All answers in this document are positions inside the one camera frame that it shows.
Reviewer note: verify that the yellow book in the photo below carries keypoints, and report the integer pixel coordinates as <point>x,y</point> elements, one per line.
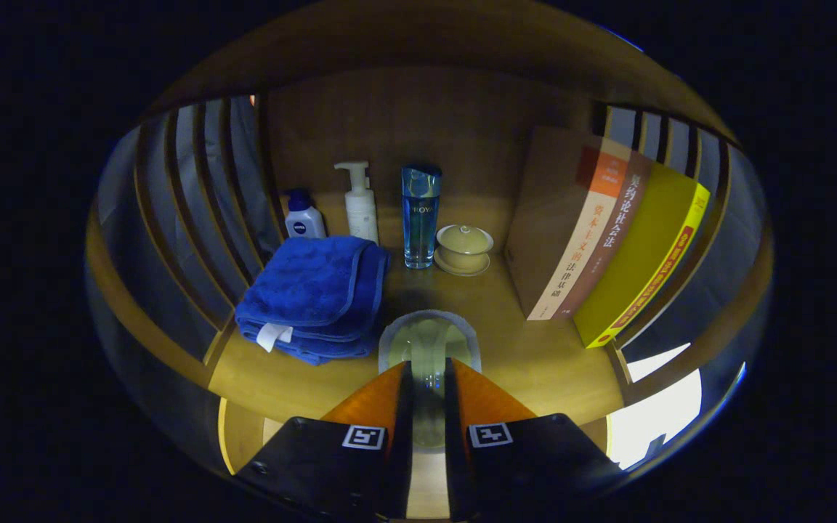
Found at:
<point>644,254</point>

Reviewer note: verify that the beige lidded teacup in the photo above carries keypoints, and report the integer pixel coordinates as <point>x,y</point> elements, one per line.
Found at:
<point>463,243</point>

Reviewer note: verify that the small white blue-capped bottle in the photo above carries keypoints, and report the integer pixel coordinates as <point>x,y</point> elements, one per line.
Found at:
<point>306,221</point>

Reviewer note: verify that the tall blue glass bottle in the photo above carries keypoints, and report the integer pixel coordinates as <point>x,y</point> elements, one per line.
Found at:
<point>420,218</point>

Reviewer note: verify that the folded blue towel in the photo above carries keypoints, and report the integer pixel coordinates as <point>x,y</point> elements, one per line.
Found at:
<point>309,283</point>

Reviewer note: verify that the brown book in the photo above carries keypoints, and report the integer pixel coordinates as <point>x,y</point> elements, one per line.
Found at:
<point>625,211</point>

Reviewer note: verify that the wooden countertop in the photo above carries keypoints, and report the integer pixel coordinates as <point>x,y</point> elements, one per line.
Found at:
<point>527,356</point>

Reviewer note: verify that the tan book with orange spine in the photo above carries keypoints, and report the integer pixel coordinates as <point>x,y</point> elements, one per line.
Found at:
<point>556,218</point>

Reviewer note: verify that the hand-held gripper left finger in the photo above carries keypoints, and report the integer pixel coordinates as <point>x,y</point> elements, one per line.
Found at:
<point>317,457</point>

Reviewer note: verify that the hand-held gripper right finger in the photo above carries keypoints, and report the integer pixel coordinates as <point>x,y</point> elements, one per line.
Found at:
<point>535,465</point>

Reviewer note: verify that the wooden cabinet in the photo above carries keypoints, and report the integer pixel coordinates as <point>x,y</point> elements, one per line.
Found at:
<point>426,116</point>

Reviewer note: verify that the white pump bottle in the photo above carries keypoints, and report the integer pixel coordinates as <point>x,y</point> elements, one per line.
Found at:
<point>362,211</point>

